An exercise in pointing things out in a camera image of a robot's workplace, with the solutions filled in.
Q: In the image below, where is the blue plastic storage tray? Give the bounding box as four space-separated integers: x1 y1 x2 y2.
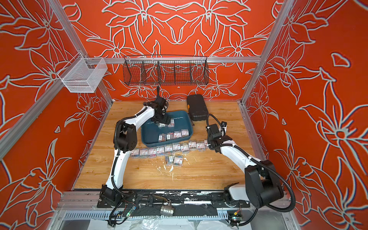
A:
140 110 194 147

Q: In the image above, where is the paper clip box tray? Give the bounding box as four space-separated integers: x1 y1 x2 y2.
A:
165 155 174 165

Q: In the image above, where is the twelfth removed paper clip box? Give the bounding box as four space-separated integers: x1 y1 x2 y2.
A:
130 148 140 159

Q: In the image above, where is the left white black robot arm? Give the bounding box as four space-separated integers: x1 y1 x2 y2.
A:
99 86 171 208

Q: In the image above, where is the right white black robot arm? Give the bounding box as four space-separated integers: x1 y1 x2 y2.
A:
206 114 296 212

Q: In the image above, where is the black tool case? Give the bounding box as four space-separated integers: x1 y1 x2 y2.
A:
186 94 209 121

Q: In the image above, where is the black wire wall basket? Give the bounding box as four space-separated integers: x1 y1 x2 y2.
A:
122 55 209 86

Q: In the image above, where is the white wire wall basket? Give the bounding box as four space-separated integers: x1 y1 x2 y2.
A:
57 53 108 93

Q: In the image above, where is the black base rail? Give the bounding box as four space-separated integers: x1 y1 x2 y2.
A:
97 188 251 216

